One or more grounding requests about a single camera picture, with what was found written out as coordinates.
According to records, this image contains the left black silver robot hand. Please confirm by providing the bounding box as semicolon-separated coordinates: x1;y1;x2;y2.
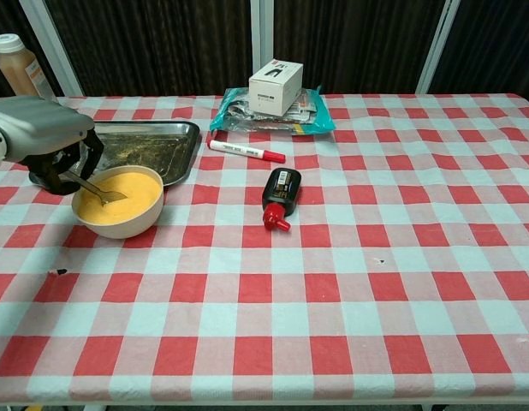
0;95;105;195

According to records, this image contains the silver metal spoon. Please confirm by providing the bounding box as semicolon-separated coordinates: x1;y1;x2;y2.
65;172;129;208

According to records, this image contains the rectangular stainless steel tray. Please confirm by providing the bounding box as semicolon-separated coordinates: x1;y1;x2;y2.
78;121;202;188

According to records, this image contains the beige bowl with orange powder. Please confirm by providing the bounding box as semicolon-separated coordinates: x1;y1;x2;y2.
72;164;165;240

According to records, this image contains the brown juice bottle white cap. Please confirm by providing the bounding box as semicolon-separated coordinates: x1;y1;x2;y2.
0;33;56;102

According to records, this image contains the white marker red cap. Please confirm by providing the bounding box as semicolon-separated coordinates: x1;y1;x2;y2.
208;139;287;164

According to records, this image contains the white cardboard box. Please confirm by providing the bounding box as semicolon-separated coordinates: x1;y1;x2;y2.
248;60;304;117

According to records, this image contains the black ink bottle red cap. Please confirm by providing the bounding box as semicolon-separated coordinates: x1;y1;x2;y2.
261;167;302;232

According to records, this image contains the teal snack packet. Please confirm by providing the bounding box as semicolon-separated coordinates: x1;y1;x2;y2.
209;85;336;138

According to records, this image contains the red white checkered tablecloth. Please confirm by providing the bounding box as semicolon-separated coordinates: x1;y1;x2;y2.
0;92;529;406

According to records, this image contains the white partition frame post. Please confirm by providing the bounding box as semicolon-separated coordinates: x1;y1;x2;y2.
415;0;461;95
15;0;84;98
249;0;276;93

